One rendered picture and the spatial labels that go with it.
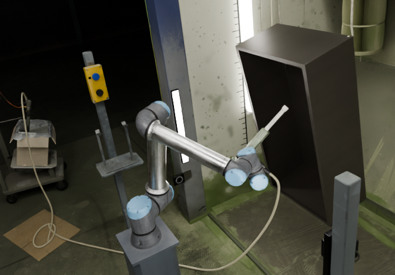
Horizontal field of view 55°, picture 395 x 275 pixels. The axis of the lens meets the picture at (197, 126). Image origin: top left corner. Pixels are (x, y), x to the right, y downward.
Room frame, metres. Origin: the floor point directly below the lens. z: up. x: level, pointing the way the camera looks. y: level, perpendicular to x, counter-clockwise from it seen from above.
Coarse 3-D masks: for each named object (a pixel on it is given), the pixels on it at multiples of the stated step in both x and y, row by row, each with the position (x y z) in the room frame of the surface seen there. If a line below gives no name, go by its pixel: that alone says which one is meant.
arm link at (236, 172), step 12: (144, 120) 1.77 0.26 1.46; (156, 120) 1.78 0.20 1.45; (144, 132) 1.74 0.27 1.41; (156, 132) 1.73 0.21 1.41; (168, 132) 1.71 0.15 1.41; (168, 144) 1.68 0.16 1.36; (180, 144) 1.65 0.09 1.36; (192, 144) 1.65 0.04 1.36; (192, 156) 1.61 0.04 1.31; (204, 156) 1.59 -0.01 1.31; (216, 156) 1.58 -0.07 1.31; (216, 168) 1.54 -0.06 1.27; (228, 168) 1.52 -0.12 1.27; (240, 168) 1.51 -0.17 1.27; (228, 180) 1.50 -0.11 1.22; (240, 180) 1.47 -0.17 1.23
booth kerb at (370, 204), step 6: (366, 198) 2.53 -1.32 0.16; (360, 204) 2.57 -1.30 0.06; (366, 204) 2.53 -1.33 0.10; (372, 204) 2.48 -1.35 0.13; (378, 204) 2.43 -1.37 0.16; (372, 210) 2.47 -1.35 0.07; (378, 210) 2.42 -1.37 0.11; (384, 210) 2.38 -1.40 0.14; (390, 210) 2.33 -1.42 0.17; (384, 216) 2.37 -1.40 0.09; (390, 216) 2.33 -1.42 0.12; (390, 222) 2.32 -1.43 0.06
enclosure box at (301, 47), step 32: (288, 32) 2.28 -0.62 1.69; (320, 32) 2.14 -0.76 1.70; (256, 64) 2.41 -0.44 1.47; (288, 64) 1.92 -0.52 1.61; (320, 64) 1.86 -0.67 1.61; (352, 64) 1.97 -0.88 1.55; (256, 96) 2.41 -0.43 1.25; (288, 96) 2.54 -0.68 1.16; (320, 96) 1.86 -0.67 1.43; (352, 96) 1.98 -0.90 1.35; (256, 128) 2.40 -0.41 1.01; (288, 128) 2.54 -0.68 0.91; (320, 128) 1.87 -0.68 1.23; (352, 128) 1.99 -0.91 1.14; (288, 160) 2.54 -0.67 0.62; (320, 160) 1.87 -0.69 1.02; (352, 160) 2.00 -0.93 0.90; (288, 192) 2.34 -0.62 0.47; (320, 192) 2.25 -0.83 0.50
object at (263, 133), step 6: (282, 108) 1.95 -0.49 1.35; (288, 108) 1.94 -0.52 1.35; (282, 114) 1.94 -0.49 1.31; (276, 120) 1.94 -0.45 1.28; (270, 126) 1.93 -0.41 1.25; (258, 132) 1.95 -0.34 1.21; (264, 132) 1.92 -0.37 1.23; (258, 138) 1.92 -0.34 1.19; (264, 138) 1.91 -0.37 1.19; (252, 144) 1.91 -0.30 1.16; (258, 144) 1.92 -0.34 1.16; (264, 168) 1.89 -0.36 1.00
